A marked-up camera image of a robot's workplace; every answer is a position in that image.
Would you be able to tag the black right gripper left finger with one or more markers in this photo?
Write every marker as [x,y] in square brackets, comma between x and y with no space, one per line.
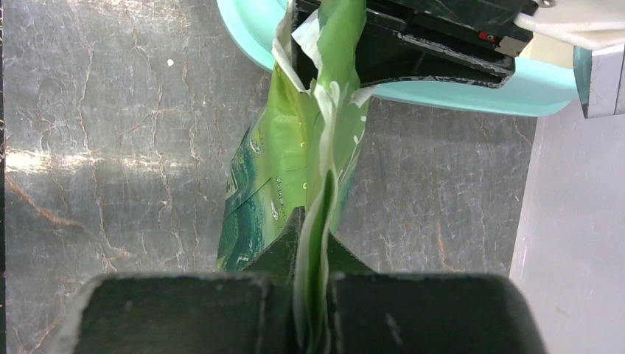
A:
[245,311]

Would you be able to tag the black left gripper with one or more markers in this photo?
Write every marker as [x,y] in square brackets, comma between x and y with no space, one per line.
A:
[368,43]

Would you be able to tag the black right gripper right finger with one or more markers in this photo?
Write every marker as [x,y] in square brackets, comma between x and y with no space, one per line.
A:
[373,312]

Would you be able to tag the teal plastic litter box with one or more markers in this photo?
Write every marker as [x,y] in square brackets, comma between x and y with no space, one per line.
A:
[536,89]

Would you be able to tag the green litter bag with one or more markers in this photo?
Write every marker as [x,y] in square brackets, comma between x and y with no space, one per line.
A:
[302,151]

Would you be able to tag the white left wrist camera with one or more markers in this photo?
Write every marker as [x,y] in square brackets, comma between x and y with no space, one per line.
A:
[595,29]

